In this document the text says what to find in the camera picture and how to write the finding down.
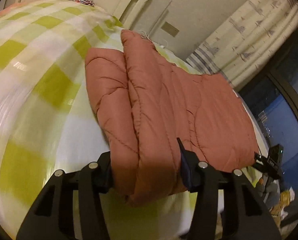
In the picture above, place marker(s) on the clutter pile on floor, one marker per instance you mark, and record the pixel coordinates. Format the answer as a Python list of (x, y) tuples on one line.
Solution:
[(275, 200)]

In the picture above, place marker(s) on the green white checkered bed sheet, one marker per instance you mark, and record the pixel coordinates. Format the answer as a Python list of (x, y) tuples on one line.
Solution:
[(46, 122)]

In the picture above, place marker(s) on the wall socket plate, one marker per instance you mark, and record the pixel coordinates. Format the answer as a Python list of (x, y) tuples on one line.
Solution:
[(170, 29)]

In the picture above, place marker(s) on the cream nautical print curtain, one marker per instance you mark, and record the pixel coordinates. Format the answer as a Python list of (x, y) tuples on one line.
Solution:
[(242, 45)]

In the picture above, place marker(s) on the patterned multicolour pillow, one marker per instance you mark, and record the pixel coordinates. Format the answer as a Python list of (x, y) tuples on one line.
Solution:
[(84, 2)]

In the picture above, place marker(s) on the pink folded blanket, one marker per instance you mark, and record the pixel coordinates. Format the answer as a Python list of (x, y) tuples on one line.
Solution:
[(10, 8)]

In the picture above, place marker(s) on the dark framed window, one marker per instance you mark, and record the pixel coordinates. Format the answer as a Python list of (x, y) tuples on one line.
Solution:
[(272, 97)]

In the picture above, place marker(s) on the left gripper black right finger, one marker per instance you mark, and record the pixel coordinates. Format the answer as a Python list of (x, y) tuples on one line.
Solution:
[(245, 215)]

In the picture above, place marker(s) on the red-brown quilted jacket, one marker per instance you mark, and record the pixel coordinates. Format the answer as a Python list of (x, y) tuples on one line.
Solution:
[(148, 108)]

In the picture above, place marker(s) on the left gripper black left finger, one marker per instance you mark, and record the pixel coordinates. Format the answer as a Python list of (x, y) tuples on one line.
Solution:
[(51, 214)]

